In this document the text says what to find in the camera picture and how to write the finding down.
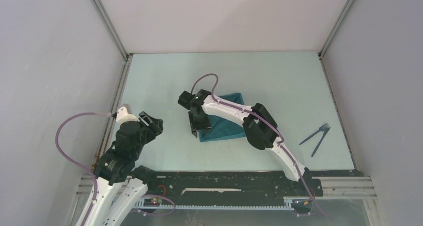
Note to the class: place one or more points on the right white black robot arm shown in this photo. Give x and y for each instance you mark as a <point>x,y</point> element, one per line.
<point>261,132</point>

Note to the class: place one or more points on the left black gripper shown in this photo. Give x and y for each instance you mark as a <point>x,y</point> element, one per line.
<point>155,126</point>

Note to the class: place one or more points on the teal satin napkin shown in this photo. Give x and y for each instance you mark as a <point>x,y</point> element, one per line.
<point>222,129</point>

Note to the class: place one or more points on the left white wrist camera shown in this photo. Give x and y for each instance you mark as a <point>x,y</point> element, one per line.
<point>124,114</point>

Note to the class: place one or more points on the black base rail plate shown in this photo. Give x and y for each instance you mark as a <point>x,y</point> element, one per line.
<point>227,189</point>

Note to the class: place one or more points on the small black circuit board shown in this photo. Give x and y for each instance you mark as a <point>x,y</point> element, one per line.
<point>152,202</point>

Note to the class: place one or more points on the blue plastic fork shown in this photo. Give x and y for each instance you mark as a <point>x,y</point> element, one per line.
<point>322,128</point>

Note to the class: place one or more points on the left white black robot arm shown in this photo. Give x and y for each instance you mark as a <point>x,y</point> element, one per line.
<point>113,168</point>

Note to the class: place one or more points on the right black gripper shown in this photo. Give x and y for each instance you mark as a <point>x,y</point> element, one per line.
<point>195,127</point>

